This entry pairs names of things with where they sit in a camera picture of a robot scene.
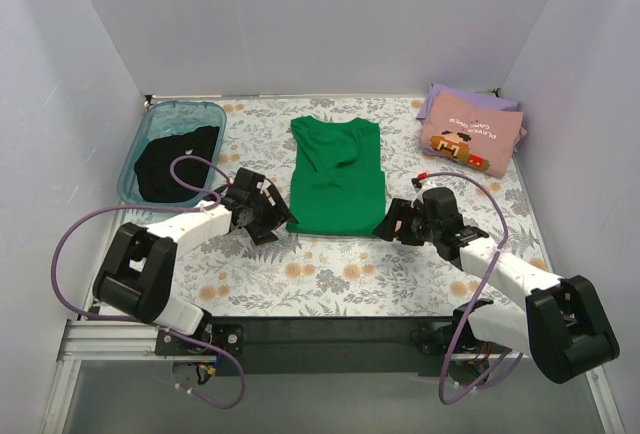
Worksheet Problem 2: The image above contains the green t shirt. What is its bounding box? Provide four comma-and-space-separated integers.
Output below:
287, 116, 386, 237

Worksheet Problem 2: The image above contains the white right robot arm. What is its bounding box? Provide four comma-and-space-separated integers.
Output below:
374, 187, 620, 384

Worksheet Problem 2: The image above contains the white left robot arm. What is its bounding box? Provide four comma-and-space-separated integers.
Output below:
92, 168, 298, 339

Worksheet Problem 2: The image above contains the floral table mat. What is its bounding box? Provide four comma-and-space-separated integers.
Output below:
172, 97, 547, 316

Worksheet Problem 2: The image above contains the pink folded t shirt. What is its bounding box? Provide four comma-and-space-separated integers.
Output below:
420, 92, 526, 178

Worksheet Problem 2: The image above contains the black t shirt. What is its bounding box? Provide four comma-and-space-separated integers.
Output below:
134, 126, 220, 204

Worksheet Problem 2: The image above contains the blue plastic basket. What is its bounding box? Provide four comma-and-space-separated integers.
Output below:
117, 100, 227, 207

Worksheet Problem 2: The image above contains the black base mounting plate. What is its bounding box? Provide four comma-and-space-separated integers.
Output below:
154, 316, 494, 378

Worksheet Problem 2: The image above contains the lavender folded t shirt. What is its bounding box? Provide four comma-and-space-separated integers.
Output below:
417, 83, 527, 152

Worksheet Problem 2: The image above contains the aluminium frame rail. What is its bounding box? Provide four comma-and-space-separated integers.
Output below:
58, 320, 625, 433

